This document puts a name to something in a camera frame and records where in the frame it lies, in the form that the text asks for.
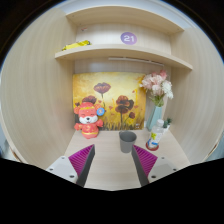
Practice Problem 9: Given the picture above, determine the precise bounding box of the purple round sticker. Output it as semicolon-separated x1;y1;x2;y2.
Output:
120;31;138;46

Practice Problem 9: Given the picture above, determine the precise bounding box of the pale teal angular vase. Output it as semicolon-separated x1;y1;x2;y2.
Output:
146;104;164;132

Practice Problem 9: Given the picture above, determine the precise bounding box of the white light strip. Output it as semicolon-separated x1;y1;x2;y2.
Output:
107;56;165;67

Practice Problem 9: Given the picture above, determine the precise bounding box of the yellow flower painting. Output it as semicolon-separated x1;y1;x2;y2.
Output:
72;71;148;132

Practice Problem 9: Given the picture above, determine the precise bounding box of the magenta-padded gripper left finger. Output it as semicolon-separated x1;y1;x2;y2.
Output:
45;143;96;188

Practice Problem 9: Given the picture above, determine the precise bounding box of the red plush mascot toy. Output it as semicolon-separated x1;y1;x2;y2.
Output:
73;101;106;140

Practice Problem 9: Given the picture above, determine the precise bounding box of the pink and white flower bouquet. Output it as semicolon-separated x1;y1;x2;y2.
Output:
139;69;174;108

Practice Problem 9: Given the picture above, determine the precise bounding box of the grey mug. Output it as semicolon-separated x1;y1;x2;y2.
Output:
118;130;138;154

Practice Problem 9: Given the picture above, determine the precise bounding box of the small plant in white pot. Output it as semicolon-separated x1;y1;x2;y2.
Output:
162;117;173;132

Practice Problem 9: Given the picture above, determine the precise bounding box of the light wood shelf board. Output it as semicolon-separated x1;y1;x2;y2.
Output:
65;5;185;35
54;43;194;71

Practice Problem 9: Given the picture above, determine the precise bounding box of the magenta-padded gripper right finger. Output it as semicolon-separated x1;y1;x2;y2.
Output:
130;144;178;187

